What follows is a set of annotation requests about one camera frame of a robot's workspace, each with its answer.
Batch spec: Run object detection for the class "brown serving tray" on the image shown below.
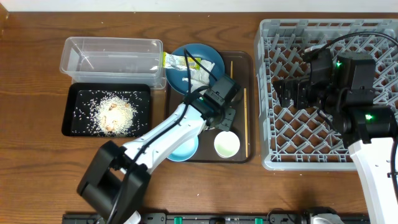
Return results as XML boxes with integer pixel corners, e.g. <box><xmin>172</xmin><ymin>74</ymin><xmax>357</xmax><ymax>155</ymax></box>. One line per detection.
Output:
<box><xmin>168</xmin><ymin>44</ymin><xmax>255</xmax><ymax>163</ymax></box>

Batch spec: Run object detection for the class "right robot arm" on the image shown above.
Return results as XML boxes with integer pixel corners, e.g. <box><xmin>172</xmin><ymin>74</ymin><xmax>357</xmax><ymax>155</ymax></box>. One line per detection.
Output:
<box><xmin>273</xmin><ymin>49</ymin><xmax>397</xmax><ymax>223</ymax></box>

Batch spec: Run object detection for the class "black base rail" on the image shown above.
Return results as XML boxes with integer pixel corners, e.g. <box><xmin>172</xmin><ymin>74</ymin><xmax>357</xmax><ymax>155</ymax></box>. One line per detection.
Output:
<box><xmin>61</xmin><ymin>208</ymin><xmax>371</xmax><ymax>224</ymax></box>

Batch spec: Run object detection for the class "white tissue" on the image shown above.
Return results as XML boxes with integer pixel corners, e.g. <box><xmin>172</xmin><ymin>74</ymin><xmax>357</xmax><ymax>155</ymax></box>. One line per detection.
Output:
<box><xmin>190</xmin><ymin>60</ymin><xmax>215</xmax><ymax>92</ymax></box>

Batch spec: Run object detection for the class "clear plastic waste bin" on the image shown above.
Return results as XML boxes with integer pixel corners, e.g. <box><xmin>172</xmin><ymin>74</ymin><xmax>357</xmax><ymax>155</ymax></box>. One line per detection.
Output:
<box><xmin>60</xmin><ymin>37</ymin><xmax>166</xmax><ymax>90</ymax></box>

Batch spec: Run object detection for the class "dark blue plate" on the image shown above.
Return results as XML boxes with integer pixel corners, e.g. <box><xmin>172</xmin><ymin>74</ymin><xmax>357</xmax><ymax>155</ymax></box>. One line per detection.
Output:
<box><xmin>165</xmin><ymin>44</ymin><xmax>225</xmax><ymax>95</ymax></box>

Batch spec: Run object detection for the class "white cup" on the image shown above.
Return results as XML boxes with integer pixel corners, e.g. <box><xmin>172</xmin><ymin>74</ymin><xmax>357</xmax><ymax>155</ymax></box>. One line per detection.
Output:
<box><xmin>214</xmin><ymin>131</ymin><xmax>240</xmax><ymax>159</ymax></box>

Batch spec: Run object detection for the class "wooden chopstick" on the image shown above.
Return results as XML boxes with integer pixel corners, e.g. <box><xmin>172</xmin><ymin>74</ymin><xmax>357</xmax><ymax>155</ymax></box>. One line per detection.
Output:
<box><xmin>230</xmin><ymin>61</ymin><xmax>233</xmax><ymax>79</ymax></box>
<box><xmin>244</xmin><ymin>88</ymin><xmax>249</xmax><ymax>158</ymax></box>

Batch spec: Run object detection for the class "grey dishwasher rack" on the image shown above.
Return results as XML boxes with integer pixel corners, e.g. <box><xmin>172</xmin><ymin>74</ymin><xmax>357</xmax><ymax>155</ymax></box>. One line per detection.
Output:
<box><xmin>254</xmin><ymin>19</ymin><xmax>397</xmax><ymax>171</ymax></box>

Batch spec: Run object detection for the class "right wooden chopstick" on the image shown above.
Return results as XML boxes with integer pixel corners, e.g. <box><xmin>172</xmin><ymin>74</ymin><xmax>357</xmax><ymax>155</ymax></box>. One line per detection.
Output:
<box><xmin>244</xmin><ymin>88</ymin><xmax>249</xmax><ymax>158</ymax></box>

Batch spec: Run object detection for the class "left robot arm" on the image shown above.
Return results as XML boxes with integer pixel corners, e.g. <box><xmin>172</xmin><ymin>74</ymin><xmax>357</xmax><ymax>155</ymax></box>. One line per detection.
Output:
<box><xmin>76</xmin><ymin>75</ymin><xmax>241</xmax><ymax>224</ymax></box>

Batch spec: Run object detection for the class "black waste tray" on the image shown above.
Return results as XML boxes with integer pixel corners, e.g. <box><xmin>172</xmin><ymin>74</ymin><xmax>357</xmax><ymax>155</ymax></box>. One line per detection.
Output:
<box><xmin>62</xmin><ymin>83</ymin><xmax>151</xmax><ymax>138</ymax></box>

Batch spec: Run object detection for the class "green yellow snack wrapper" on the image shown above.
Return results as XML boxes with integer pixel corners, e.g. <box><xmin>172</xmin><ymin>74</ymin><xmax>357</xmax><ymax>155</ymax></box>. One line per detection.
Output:
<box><xmin>162</xmin><ymin>52</ymin><xmax>201</xmax><ymax>71</ymax></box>

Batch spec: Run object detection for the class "left wooden chopstick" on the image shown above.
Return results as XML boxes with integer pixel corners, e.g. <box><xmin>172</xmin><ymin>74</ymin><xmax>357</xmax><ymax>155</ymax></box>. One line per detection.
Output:
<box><xmin>230</xmin><ymin>61</ymin><xmax>233</xmax><ymax>79</ymax></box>

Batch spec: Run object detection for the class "light blue bowl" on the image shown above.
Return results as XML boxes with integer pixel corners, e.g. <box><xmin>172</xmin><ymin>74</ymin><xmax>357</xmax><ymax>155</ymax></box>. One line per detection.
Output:
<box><xmin>167</xmin><ymin>136</ymin><xmax>199</xmax><ymax>162</ymax></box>

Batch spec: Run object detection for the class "pile of rice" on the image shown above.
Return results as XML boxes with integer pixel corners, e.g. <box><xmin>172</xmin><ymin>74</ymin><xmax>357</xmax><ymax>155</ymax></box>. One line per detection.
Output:
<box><xmin>72</xmin><ymin>90</ymin><xmax>150</xmax><ymax>137</ymax></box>

